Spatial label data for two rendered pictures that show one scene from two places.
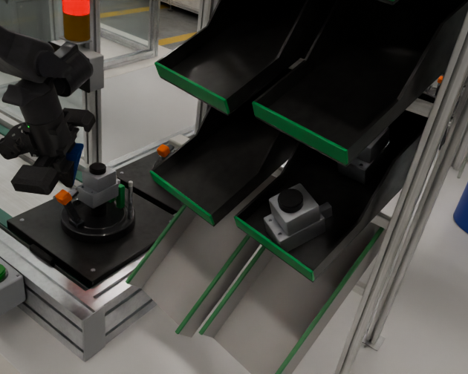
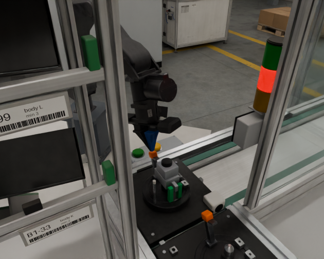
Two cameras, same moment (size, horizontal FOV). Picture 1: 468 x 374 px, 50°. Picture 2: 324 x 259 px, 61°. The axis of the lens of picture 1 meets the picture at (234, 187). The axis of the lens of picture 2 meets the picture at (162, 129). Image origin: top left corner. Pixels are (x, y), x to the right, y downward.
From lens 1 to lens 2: 1.06 m
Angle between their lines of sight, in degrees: 91
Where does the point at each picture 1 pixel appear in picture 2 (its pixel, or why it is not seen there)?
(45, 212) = (181, 171)
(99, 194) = (157, 172)
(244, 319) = not seen: hidden behind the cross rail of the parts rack
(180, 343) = (79, 245)
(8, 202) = (215, 169)
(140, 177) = (220, 228)
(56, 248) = (145, 172)
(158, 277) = not seen: hidden behind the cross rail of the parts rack
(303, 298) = not seen: outside the picture
